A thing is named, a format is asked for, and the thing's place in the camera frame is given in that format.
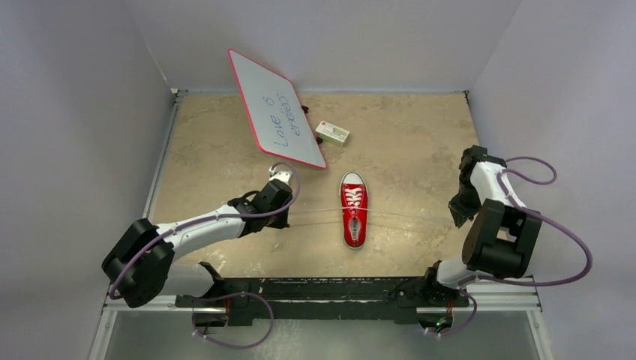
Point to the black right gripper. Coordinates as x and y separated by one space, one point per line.
460 208

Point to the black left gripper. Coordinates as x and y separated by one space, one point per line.
280 222

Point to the white shoelace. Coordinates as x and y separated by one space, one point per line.
381 214

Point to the red canvas sneaker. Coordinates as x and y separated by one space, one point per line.
354 200

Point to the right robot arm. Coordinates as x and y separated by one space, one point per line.
501 238

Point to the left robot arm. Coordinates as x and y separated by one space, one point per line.
140 263

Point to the pink framed whiteboard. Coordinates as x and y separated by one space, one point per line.
278 122

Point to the small white green box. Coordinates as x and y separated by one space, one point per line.
331 133

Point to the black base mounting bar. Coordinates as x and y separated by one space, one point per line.
403 300

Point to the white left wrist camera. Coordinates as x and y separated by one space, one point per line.
283 176

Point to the aluminium rail frame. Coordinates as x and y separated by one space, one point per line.
407 148

